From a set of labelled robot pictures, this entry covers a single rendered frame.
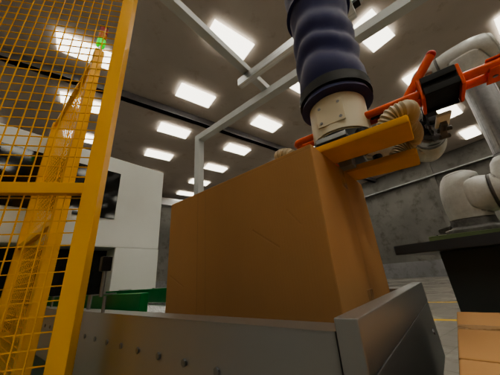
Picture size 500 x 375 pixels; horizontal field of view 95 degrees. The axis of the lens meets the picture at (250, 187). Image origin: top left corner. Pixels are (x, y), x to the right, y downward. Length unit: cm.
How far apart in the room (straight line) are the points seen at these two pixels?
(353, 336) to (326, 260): 20
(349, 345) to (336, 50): 77
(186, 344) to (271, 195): 36
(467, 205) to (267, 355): 113
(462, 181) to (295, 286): 101
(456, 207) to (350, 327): 109
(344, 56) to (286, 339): 75
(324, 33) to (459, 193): 90
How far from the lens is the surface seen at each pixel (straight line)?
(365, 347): 34
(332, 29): 94
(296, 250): 53
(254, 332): 41
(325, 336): 35
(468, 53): 150
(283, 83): 349
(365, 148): 65
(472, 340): 57
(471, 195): 135
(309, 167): 55
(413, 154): 77
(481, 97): 144
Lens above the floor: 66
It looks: 22 degrees up
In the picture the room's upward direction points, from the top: 4 degrees counter-clockwise
